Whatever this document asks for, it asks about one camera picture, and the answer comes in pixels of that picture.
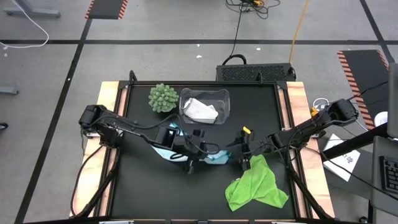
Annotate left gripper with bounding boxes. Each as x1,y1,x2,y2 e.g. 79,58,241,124
177,129,220,175

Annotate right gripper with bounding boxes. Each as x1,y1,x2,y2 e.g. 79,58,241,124
226,133,271,172

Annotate light blue microfiber towel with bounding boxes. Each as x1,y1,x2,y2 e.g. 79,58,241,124
151,122,233,166

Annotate white waffle-weave towel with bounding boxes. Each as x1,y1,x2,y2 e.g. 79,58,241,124
182,97,220,124

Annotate green microfiber towel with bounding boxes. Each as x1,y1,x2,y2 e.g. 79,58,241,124
224,154,289,212

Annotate clear plastic bin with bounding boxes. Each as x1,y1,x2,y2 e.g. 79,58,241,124
179,88,231,126

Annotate potted green succulent plant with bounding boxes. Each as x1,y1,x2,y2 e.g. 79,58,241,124
147,83,180,114

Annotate black perforated computer case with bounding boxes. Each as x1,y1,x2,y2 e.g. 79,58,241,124
216,63,297,83

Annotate wooden table side board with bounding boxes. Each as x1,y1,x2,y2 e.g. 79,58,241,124
278,81,336,218
70,81,129,218

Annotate white paper sheet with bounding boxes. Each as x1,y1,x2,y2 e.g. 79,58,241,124
323,133,361,183

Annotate black diagonal metal beam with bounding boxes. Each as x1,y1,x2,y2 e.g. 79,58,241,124
320,123,389,160

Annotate grey office desk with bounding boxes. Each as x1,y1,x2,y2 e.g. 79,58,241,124
371,135,398,215

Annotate white round cup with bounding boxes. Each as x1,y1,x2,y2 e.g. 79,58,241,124
374,111,389,128

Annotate black orange-striped floor mat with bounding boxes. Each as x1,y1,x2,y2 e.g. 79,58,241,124
337,49,390,131
85,0,129,21

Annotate black computer keyboard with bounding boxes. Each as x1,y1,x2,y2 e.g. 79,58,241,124
379,155,398,195

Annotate grey desk monitor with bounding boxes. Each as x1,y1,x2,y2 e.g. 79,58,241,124
387,62,398,140

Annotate black metal table frame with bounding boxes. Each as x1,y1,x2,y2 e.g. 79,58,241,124
70,70,335,224

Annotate yellow extension cable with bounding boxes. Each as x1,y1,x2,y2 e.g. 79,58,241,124
288,0,311,64

